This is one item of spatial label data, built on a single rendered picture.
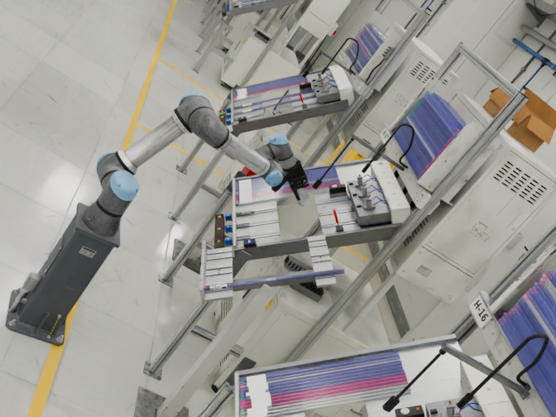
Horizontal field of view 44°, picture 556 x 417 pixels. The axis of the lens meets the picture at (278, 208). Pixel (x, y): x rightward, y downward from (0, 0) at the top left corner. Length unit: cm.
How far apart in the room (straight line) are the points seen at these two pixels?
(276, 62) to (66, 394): 519
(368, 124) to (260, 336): 168
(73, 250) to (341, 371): 119
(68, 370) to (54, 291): 33
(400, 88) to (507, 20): 213
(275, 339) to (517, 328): 141
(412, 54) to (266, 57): 340
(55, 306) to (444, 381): 161
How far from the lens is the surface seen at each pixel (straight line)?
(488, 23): 615
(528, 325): 202
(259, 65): 747
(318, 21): 741
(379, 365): 221
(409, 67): 422
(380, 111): 427
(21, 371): 291
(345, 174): 342
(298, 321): 312
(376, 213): 292
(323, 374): 221
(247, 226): 306
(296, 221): 450
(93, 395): 299
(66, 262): 285
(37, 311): 302
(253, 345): 318
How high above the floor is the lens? 196
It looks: 20 degrees down
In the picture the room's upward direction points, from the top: 38 degrees clockwise
